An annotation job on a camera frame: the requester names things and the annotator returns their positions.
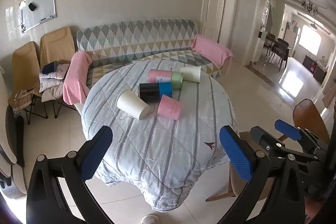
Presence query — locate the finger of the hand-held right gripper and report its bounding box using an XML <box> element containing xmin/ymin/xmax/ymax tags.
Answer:
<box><xmin>274</xmin><ymin>120</ymin><xmax>329</xmax><ymax>147</ymax></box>
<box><xmin>249</xmin><ymin>126</ymin><xmax>319</xmax><ymax>161</ymax></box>

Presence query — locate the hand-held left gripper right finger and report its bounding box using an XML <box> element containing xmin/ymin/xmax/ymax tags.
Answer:
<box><xmin>219</xmin><ymin>125</ymin><xmax>307</xmax><ymax>224</ymax></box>

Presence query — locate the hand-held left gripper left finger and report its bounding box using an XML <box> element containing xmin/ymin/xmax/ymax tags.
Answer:
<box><xmin>26</xmin><ymin>126</ymin><xmax>114</xmax><ymax>224</ymax></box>

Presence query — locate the white paper cup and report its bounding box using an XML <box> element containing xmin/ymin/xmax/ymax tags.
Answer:
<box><xmin>116</xmin><ymin>89</ymin><xmax>150</xmax><ymax>120</ymax></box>
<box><xmin>180</xmin><ymin>66</ymin><xmax>202</xmax><ymax>83</ymax></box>

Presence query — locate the pink paper cup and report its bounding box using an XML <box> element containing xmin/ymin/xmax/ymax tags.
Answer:
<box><xmin>148</xmin><ymin>69</ymin><xmax>172</xmax><ymax>84</ymax></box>
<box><xmin>157</xmin><ymin>94</ymin><xmax>183</xmax><ymax>120</ymax></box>

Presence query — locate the black cup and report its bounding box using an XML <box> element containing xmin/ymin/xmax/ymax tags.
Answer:
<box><xmin>139</xmin><ymin>83</ymin><xmax>160</xmax><ymax>103</ymax></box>

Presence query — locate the wooden chair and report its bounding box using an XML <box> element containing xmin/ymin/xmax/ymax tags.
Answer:
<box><xmin>205</xmin><ymin>99</ymin><xmax>331</xmax><ymax>202</ymax></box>

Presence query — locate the low dark cabinet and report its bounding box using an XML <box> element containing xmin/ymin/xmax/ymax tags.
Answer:
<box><xmin>303</xmin><ymin>55</ymin><xmax>327</xmax><ymax>84</ymax></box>

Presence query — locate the round table with striped quilt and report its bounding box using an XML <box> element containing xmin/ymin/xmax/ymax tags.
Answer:
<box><xmin>81</xmin><ymin>60</ymin><xmax>238</xmax><ymax>211</ymax></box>

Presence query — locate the beige pillow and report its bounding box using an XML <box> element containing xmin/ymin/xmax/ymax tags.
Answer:
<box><xmin>41</xmin><ymin>82</ymin><xmax>67</xmax><ymax>103</ymax></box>

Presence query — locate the pink towel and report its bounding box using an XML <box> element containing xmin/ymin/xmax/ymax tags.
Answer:
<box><xmin>63</xmin><ymin>51</ymin><xmax>92</xmax><ymax>106</ymax></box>
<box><xmin>192</xmin><ymin>34</ymin><xmax>234</xmax><ymax>69</ymax></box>

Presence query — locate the dark dining chair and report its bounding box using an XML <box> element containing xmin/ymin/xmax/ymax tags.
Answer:
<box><xmin>270</xmin><ymin>38</ymin><xmax>290</xmax><ymax>69</ymax></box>

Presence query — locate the dark dining table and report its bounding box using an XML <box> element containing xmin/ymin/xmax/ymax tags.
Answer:
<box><xmin>260</xmin><ymin>35</ymin><xmax>292</xmax><ymax>62</ymax></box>

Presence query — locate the plaid cloth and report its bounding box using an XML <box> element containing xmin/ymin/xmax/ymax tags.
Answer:
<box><xmin>8</xmin><ymin>85</ymin><xmax>38</xmax><ymax>112</ymax></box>

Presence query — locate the bright window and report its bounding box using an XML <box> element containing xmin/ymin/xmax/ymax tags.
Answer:
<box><xmin>299</xmin><ymin>25</ymin><xmax>322</xmax><ymax>56</ymax></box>

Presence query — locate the dark blue cushion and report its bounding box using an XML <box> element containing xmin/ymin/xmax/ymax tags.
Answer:
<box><xmin>42</xmin><ymin>61</ymin><xmax>58</xmax><ymax>74</ymax></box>

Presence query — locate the beige folding chair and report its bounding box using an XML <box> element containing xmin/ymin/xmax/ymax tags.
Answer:
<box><xmin>8</xmin><ymin>41</ymin><xmax>49</xmax><ymax>125</ymax></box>
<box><xmin>39</xmin><ymin>26</ymin><xmax>79</xmax><ymax>119</ymax></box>

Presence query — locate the chandelier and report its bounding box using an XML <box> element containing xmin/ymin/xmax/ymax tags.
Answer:
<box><xmin>301</xmin><ymin>0</ymin><xmax>319</xmax><ymax>15</ymax></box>

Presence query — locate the sofa with diamond-pattern cover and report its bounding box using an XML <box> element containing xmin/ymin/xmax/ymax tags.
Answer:
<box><xmin>76</xmin><ymin>18</ymin><xmax>233</xmax><ymax>88</ymax></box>

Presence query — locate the white door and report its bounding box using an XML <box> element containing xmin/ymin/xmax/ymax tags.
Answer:
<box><xmin>201</xmin><ymin>0</ymin><xmax>228</xmax><ymax>43</ymax></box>

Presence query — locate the whiteboard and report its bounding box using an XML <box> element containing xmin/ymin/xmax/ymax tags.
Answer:
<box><xmin>18</xmin><ymin>0</ymin><xmax>56</xmax><ymax>33</ymax></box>

